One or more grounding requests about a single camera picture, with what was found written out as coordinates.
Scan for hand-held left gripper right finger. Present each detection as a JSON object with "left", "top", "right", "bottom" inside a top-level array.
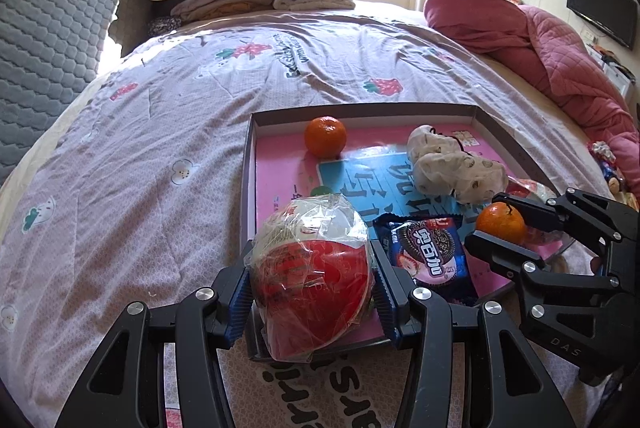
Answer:
[{"left": 367, "top": 240, "right": 571, "bottom": 428}]

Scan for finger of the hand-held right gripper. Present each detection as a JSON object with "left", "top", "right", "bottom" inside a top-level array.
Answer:
[
  {"left": 492, "top": 189, "right": 624, "bottom": 253},
  {"left": 465, "top": 230, "right": 626, "bottom": 309}
]

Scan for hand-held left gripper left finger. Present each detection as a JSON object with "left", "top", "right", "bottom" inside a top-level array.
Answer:
[{"left": 55, "top": 240, "right": 256, "bottom": 428}]

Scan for orange tangerine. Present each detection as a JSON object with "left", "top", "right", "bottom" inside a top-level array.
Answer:
[
  {"left": 475, "top": 202, "right": 527, "bottom": 249},
  {"left": 304, "top": 116, "right": 347, "bottom": 159}
]

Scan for blue cookie packet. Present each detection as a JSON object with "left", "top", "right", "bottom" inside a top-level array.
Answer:
[{"left": 372, "top": 213, "right": 480, "bottom": 307}]

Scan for red white toy egg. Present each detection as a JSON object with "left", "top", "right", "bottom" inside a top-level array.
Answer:
[{"left": 245, "top": 194, "right": 373, "bottom": 361}]

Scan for cream scrunchie with black trim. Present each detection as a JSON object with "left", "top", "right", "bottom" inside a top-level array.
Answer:
[{"left": 406, "top": 124, "right": 508, "bottom": 205}]

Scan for pink cardboard tray box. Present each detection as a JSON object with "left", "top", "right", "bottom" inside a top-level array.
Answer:
[{"left": 240, "top": 104, "right": 576, "bottom": 361}]

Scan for red white wrapped small toy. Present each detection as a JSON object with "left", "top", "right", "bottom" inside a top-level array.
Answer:
[{"left": 587, "top": 140, "right": 628, "bottom": 203}]

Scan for pink book with blue label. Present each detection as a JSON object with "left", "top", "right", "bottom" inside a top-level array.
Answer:
[{"left": 255, "top": 120, "right": 561, "bottom": 341}]

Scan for white storage drawers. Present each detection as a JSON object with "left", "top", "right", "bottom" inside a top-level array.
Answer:
[{"left": 590, "top": 42, "right": 638, "bottom": 98}]

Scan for pink quilted blanket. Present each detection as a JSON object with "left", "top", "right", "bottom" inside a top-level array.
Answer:
[{"left": 424, "top": 0, "right": 640, "bottom": 199}]

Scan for black flat television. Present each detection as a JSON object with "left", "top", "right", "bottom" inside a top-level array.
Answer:
[{"left": 567, "top": 0, "right": 640, "bottom": 50}]

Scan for grey quilted headboard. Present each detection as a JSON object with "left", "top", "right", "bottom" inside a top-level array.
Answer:
[{"left": 0, "top": 0, "right": 151, "bottom": 181}]

